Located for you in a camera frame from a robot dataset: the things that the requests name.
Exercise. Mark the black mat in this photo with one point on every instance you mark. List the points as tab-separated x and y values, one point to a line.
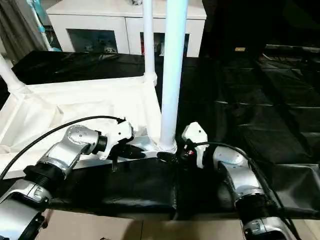
260	100

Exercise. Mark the grey curtain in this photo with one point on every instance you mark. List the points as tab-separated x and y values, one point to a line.
15	27

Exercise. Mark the light blue plastic item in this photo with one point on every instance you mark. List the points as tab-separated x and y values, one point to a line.
42	25

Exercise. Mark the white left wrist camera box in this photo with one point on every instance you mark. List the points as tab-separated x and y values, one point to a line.
119	132

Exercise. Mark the white cabinet with glass doors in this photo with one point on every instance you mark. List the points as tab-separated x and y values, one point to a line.
100	17

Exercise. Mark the white plastic table top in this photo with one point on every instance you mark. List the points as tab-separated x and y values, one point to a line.
75	105

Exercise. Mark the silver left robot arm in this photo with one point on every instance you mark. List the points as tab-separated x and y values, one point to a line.
55	170

